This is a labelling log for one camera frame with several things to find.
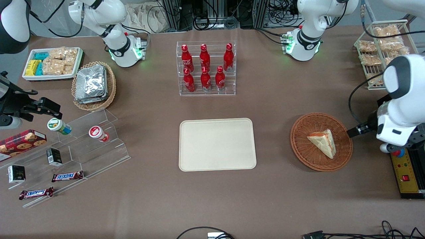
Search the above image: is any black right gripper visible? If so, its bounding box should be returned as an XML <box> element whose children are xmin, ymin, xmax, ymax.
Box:
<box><xmin>0</xmin><ymin>71</ymin><xmax>62</xmax><ymax>122</ymax></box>

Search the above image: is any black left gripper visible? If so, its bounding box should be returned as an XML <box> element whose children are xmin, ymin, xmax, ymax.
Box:
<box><xmin>347</xmin><ymin>111</ymin><xmax>380</xmax><ymax>138</ymax></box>

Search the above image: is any triangle sandwich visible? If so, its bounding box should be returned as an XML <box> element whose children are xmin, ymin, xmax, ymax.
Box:
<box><xmin>307</xmin><ymin>129</ymin><xmax>336</xmax><ymax>159</ymax></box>

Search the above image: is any round brown wicker basket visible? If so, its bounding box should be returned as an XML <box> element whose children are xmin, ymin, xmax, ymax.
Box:
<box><xmin>290</xmin><ymin>113</ymin><xmax>353</xmax><ymax>172</ymax></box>

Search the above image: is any oval tan wicker basket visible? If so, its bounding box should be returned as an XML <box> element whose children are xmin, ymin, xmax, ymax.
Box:
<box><xmin>71</xmin><ymin>61</ymin><xmax>117</xmax><ymax>112</ymax></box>

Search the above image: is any cream rectangular tray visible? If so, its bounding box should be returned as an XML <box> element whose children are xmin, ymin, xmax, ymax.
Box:
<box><xmin>179</xmin><ymin>118</ymin><xmax>257</xmax><ymax>172</ymax></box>

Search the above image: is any green lid yogurt cup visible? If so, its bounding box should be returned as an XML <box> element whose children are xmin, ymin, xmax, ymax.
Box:
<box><xmin>47</xmin><ymin>118</ymin><xmax>72</xmax><ymax>135</ymax></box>

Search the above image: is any white rectangular snack bin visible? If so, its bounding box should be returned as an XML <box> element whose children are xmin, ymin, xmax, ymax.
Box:
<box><xmin>22</xmin><ymin>47</ymin><xmax>84</xmax><ymax>82</ymax></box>

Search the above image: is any bagged rice cracker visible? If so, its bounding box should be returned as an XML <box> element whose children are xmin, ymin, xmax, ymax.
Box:
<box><xmin>64</xmin><ymin>48</ymin><xmax>79</xmax><ymax>66</ymax></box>
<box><xmin>42</xmin><ymin>59</ymin><xmax>66</xmax><ymax>76</ymax></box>
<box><xmin>48</xmin><ymin>48</ymin><xmax>66</xmax><ymax>61</ymax></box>

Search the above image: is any yellow snack packet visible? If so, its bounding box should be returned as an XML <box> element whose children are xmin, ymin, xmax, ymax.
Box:
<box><xmin>25</xmin><ymin>59</ymin><xmax>41</xmax><ymax>76</ymax></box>

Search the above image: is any red tartan cookie box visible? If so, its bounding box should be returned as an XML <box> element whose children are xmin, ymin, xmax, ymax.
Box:
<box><xmin>0</xmin><ymin>129</ymin><xmax>47</xmax><ymax>162</ymax></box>

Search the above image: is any stack of foil packs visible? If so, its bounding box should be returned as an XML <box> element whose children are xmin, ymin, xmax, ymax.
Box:
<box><xmin>75</xmin><ymin>64</ymin><xmax>108</xmax><ymax>105</ymax></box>

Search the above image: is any small black box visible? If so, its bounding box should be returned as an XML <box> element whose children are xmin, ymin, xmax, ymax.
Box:
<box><xmin>45</xmin><ymin>148</ymin><xmax>63</xmax><ymax>167</ymax></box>

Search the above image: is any red lid yogurt cup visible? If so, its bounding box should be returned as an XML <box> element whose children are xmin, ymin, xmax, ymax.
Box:
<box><xmin>88</xmin><ymin>125</ymin><xmax>110</xmax><ymax>143</ymax></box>

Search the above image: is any clear acrylic stepped shelf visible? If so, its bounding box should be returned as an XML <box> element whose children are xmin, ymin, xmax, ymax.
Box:
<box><xmin>0</xmin><ymin>109</ymin><xmax>131</xmax><ymax>208</ymax></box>

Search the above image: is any yellow and black control box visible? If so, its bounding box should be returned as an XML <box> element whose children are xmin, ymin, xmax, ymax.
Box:
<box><xmin>377</xmin><ymin>95</ymin><xmax>425</xmax><ymax>200</ymax></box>

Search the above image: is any brown Snickers bar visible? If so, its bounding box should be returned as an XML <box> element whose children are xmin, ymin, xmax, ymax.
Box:
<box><xmin>51</xmin><ymin>171</ymin><xmax>84</xmax><ymax>183</ymax></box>
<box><xmin>19</xmin><ymin>187</ymin><xmax>54</xmax><ymax>200</ymax></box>

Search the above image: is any bagged bread snack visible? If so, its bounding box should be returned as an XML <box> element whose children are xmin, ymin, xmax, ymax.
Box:
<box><xmin>360</xmin><ymin>54</ymin><xmax>383</xmax><ymax>66</ymax></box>
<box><xmin>384</xmin><ymin>47</ymin><xmax>410</xmax><ymax>65</ymax></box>
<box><xmin>358</xmin><ymin>40</ymin><xmax>378</xmax><ymax>53</ymax></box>
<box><xmin>373</xmin><ymin>25</ymin><xmax>401</xmax><ymax>38</ymax></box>
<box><xmin>379</xmin><ymin>39</ymin><xmax>404</xmax><ymax>52</ymax></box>

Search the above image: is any black and white box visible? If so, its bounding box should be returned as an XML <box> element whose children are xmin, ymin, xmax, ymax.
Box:
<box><xmin>7</xmin><ymin>165</ymin><xmax>26</xmax><ymax>184</ymax></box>

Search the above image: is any beige crumpled cloth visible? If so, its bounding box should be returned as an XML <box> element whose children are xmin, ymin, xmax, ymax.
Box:
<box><xmin>124</xmin><ymin>3</ymin><xmax>168</xmax><ymax>34</ymax></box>

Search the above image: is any red cola bottle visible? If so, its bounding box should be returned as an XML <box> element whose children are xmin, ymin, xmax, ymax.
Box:
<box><xmin>223</xmin><ymin>43</ymin><xmax>234</xmax><ymax>72</ymax></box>
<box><xmin>201</xmin><ymin>66</ymin><xmax>212</xmax><ymax>92</ymax></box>
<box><xmin>200</xmin><ymin>43</ymin><xmax>211</xmax><ymax>71</ymax></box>
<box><xmin>215</xmin><ymin>66</ymin><xmax>226</xmax><ymax>92</ymax></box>
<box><xmin>181</xmin><ymin>44</ymin><xmax>194</xmax><ymax>73</ymax></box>
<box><xmin>183</xmin><ymin>68</ymin><xmax>196</xmax><ymax>93</ymax></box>

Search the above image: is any clear acrylic bottle rack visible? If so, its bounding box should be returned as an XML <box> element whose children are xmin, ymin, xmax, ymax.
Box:
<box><xmin>176</xmin><ymin>40</ymin><xmax>236</xmax><ymax>96</ymax></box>

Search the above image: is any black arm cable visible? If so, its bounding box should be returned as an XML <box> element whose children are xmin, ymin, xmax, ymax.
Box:
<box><xmin>348</xmin><ymin>71</ymin><xmax>385</xmax><ymax>126</ymax></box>

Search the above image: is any white wire rack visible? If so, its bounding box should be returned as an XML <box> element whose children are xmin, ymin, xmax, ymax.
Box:
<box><xmin>354</xmin><ymin>19</ymin><xmax>419</xmax><ymax>91</ymax></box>

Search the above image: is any black cable bundle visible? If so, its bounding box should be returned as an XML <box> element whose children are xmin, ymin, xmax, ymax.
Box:
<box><xmin>303</xmin><ymin>220</ymin><xmax>425</xmax><ymax>239</ymax></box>

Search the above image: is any black looped cable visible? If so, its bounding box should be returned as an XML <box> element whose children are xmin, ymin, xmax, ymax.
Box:
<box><xmin>176</xmin><ymin>226</ymin><xmax>235</xmax><ymax>239</ymax></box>

